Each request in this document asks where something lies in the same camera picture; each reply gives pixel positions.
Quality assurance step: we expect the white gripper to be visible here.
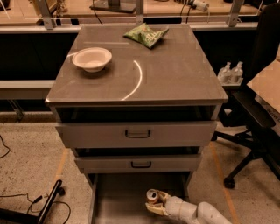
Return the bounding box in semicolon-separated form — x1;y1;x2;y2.
145;191;183;220

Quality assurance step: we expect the orange soda can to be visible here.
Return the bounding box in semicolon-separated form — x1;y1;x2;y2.
146;189;160;204

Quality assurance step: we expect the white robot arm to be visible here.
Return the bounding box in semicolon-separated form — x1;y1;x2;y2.
145;189;232;224

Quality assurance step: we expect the grey middle drawer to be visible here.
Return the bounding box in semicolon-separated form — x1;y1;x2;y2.
75;155;201;173

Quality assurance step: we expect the open grey bottom drawer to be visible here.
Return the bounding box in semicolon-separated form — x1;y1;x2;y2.
88;172;190;224

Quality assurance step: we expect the grey top drawer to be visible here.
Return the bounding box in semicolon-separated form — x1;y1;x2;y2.
56;121;216;148

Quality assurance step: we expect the grey drawer cabinet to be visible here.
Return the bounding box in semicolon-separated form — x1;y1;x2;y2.
44;24;229;224

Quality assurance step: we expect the black office chair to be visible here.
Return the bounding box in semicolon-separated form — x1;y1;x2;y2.
213;3;280;188

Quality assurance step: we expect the clear sanitizer bottle right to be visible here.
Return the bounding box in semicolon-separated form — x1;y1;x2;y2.
230;61;243;83

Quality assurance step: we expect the black stand base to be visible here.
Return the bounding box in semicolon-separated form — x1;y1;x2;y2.
0;178;67;224

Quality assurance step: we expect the white bowl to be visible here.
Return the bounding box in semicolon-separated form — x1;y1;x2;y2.
72;47;112;73

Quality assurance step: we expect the green chip bag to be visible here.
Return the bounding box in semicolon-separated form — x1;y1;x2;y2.
123;23;169;49

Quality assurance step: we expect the white power adapter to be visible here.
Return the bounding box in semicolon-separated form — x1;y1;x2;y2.
193;0;209;11

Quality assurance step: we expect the black monitor base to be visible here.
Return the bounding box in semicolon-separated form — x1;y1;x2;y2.
90;0;136;13

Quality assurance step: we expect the black floor cable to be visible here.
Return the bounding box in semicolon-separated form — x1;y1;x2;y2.
0;134;72;224

